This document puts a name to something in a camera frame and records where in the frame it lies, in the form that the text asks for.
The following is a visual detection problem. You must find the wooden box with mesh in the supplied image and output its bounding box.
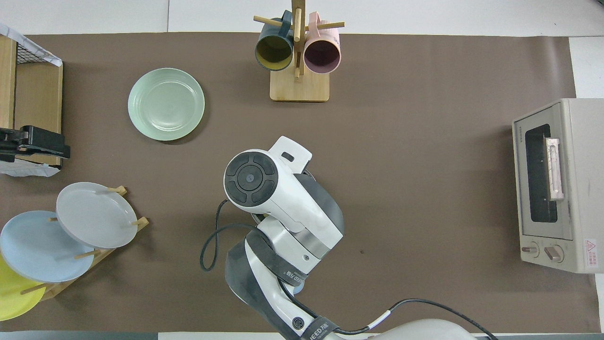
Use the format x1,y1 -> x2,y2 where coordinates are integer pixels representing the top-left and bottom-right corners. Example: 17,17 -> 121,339
0,35 -> 63,168

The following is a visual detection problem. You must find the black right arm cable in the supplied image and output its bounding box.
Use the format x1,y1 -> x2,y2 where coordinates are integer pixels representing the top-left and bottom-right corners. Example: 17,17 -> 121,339
200,198 -> 499,340

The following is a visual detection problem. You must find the wooden plate rack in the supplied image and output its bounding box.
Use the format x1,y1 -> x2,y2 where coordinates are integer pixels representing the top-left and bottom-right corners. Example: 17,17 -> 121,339
19,186 -> 150,303

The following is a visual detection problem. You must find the brown paper table mat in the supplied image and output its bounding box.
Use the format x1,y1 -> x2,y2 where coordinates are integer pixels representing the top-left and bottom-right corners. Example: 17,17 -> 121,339
0,32 -> 600,333

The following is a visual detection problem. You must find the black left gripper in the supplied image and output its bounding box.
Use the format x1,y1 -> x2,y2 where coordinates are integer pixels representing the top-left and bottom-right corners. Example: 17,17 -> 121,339
0,125 -> 72,159

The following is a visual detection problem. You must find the white grid-print cloth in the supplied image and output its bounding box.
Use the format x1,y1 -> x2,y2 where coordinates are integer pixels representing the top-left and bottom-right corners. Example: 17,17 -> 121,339
0,158 -> 61,178
0,23 -> 63,67

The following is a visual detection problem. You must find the grey plate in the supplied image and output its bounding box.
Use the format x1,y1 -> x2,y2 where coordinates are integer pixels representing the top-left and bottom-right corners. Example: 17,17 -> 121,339
56,182 -> 139,249

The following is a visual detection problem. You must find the black wire basket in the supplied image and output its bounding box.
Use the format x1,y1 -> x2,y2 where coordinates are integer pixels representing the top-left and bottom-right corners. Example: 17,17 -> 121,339
16,39 -> 62,68

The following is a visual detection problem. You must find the light blue plate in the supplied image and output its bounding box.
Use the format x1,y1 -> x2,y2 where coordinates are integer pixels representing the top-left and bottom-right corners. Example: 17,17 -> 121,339
0,211 -> 95,283

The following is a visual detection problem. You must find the yellow plate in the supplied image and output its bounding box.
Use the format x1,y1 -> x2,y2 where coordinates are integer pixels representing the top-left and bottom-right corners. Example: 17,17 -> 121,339
0,255 -> 47,322

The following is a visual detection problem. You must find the pale green plate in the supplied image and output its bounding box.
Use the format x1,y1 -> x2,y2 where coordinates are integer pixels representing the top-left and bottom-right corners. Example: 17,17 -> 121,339
127,68 -> 206,142

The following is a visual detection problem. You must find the wooden mug tree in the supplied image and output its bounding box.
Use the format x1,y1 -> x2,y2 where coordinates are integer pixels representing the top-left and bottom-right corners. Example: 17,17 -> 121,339
253,0 -> 345,102

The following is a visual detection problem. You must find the dark teal mug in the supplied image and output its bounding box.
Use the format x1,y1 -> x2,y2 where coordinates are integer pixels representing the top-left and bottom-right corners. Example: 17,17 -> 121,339
255,10 -> 294,72

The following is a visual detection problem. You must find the pink ribbed mug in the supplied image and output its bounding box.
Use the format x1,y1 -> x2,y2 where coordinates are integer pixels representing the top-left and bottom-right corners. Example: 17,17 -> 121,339
303,12 -> 342,75

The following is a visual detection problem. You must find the beige toaster oven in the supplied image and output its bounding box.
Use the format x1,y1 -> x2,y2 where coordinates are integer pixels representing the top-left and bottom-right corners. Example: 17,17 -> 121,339
512,98 -> 604,274

